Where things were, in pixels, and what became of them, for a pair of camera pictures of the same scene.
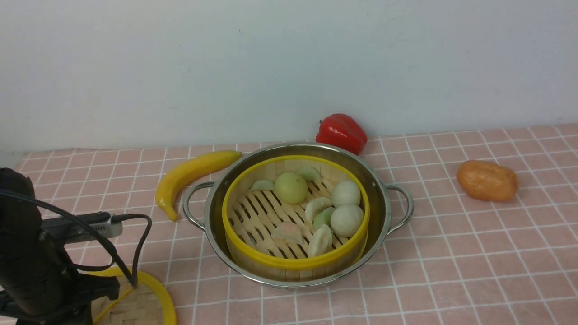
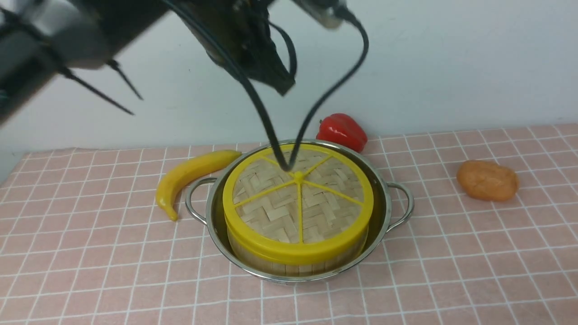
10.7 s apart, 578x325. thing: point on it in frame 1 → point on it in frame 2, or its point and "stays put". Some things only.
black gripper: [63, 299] → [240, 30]
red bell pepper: [342, 130] stays put
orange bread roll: [487, 180] stays put
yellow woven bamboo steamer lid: [147, 304] → [319, 206]
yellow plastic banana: [186, 171] stays put
